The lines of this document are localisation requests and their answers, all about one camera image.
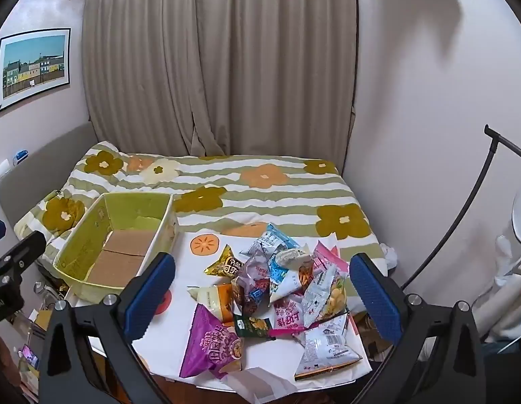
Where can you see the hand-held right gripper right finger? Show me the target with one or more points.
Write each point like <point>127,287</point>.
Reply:
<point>374,298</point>

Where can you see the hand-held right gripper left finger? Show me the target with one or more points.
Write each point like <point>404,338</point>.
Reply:
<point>153,294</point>

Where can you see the yellow-green cardboard box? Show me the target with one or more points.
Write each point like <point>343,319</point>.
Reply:
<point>117,252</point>

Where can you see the pink snack packet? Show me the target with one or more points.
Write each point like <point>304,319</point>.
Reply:
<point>325,261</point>

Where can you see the yellow snack packet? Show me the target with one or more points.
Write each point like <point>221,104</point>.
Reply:
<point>224,266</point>

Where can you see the pile of snack packets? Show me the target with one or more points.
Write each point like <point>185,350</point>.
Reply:
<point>281,277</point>

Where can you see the dark green snack packet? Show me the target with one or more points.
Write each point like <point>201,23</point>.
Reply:
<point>252,327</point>

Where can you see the brown paper bag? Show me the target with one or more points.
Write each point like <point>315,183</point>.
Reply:
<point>367,337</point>

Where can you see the white persimmon print tablecloth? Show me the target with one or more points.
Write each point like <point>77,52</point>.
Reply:
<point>193,280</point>

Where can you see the crumpled white tissue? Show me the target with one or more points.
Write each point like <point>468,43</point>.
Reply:
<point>388,256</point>

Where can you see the blue and white small object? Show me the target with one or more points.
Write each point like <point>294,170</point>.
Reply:
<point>20,156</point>

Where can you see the grey bed headboard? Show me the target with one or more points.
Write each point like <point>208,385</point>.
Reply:
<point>45,155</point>

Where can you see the white rolled bedding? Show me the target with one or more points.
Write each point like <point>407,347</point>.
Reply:
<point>502,303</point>

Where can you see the black curved stand pole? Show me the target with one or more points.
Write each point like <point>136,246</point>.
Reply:
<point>475,202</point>

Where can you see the translucent white wrapper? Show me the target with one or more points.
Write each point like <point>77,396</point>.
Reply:
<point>260,385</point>

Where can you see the beige curtain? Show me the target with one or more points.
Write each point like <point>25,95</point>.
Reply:
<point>222,59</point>

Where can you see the white wall socket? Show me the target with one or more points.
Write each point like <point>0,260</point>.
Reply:
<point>2,168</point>

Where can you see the wall poster of houses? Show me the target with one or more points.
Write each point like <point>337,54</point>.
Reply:
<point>33,69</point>

